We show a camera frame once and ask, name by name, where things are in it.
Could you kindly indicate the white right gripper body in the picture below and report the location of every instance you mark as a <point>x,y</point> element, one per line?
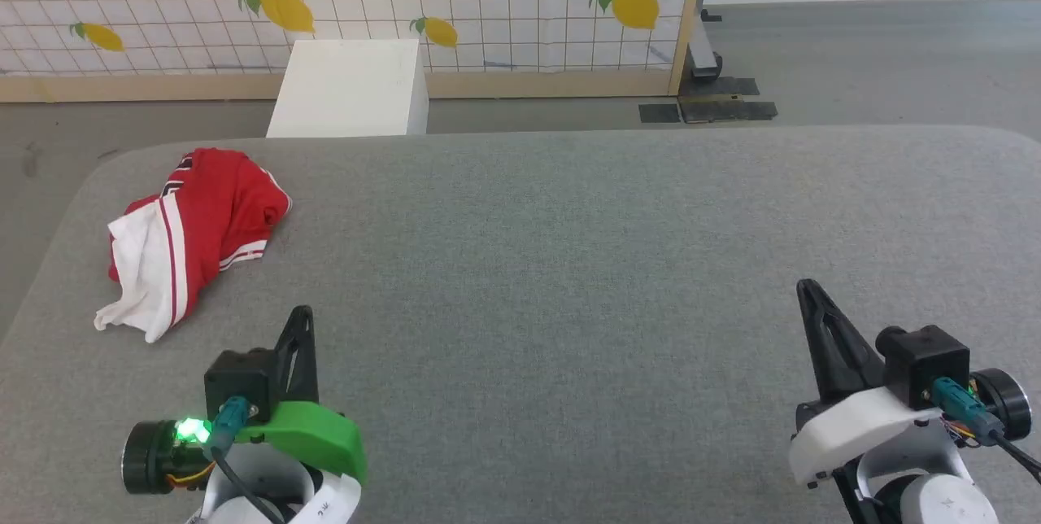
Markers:
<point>854,430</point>

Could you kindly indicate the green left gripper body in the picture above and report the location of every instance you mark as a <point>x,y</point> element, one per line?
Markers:
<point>325,434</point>

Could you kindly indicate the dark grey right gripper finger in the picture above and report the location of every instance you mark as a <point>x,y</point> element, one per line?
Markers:
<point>817,361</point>
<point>858,361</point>

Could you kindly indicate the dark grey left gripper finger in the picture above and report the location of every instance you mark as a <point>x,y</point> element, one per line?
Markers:
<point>309,386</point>
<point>285,369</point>

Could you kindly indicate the red white basketball jersey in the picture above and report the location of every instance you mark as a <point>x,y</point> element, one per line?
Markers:
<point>211,215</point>

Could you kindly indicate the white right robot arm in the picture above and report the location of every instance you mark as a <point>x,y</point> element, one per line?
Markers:
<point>943,504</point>

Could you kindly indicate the grey padded work surface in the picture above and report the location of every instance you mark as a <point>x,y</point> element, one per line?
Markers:
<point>569,264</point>

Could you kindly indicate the large black floor plate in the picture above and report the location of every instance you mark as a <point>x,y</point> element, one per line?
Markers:
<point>724,105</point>

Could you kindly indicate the white box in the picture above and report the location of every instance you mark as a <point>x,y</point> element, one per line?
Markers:
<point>350,93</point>

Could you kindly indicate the small black floor plate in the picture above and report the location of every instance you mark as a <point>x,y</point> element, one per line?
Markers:
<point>659,113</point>

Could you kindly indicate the grey metal partition foot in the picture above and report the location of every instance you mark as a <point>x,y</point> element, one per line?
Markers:
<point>703,56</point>

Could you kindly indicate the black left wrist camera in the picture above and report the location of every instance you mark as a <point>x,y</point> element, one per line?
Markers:
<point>240,377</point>

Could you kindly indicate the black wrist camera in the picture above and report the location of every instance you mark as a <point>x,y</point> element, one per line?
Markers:
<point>240,377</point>
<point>927,361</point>

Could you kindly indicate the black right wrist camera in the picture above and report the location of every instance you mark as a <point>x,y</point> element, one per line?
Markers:
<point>927,361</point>

